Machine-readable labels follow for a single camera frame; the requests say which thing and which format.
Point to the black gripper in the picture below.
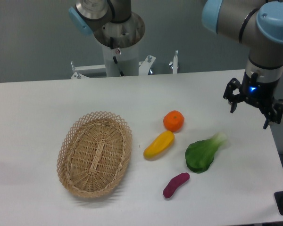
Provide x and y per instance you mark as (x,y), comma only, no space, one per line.
(257,94)

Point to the purple sweet potato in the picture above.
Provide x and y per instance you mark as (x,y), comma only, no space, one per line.
(174,184)

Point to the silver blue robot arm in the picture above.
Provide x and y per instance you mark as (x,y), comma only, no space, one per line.
(257,24)

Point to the green bok choy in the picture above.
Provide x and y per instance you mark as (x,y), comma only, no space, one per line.
(200,154)

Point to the orange tangerine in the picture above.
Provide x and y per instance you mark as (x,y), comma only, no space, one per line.
(173,121)

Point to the woven wicker basket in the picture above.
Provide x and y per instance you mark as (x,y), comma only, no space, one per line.
(95,155)

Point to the white metal base frame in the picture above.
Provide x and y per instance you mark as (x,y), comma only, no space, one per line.
(99,71)

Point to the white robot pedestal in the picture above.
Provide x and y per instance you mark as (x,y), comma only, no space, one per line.
(121,61)

